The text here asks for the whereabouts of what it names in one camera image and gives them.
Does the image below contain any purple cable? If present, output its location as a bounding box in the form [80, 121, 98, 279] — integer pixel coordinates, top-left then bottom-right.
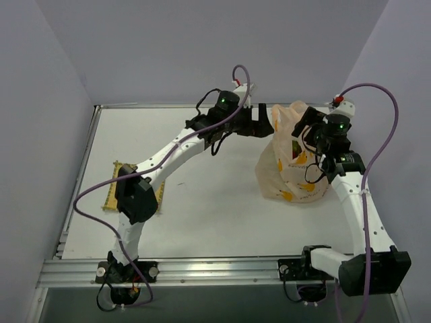
[73, 64, 252, 308]
[332, 83, 399, 323]

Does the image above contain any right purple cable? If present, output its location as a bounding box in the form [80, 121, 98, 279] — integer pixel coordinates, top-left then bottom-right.
[332, 83, 399, 323]

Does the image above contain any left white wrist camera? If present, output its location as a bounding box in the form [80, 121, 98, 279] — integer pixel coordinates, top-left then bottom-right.
[232, 79, 257, 108]

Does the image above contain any translucent banana print plastic bag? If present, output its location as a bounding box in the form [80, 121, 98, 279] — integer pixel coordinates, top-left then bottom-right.
[255, 100, 329, 204]

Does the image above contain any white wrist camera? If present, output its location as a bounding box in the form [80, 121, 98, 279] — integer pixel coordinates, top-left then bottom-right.
[232, 79, 257, 108]
[329, 95, 356, 118]

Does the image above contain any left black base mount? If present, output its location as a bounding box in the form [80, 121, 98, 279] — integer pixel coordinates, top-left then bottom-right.
[94, 260, 159, 306]

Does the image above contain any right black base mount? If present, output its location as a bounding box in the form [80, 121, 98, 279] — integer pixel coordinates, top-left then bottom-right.
[277, 258, 333, 306]

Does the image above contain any red fake fruit bunch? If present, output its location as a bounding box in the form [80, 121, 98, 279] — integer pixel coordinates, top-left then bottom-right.
[292, 140, 302, 159]

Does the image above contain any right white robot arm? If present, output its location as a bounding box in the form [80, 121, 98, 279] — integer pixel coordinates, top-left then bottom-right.
[292, 107, 411, 296]

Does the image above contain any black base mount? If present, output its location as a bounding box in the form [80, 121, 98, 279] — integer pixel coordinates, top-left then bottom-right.
[94, 260, 159, 306]
[277, 258, 333, 306]

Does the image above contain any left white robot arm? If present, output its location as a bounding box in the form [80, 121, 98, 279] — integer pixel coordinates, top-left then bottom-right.
[108, 83, 273, 283]

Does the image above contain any yellow bamboo mat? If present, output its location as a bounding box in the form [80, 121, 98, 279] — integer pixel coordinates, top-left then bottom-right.
[101, 159, 166, 214]

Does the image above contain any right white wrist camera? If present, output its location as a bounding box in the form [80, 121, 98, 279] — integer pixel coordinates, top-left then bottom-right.
[329, 95, 356, 118]

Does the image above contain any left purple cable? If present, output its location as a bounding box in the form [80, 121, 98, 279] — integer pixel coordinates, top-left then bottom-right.
[73, 64, 252, 308]

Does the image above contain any aluminium front rail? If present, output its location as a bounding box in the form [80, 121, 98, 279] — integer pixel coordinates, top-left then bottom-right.
[36, 258, 341, 289]

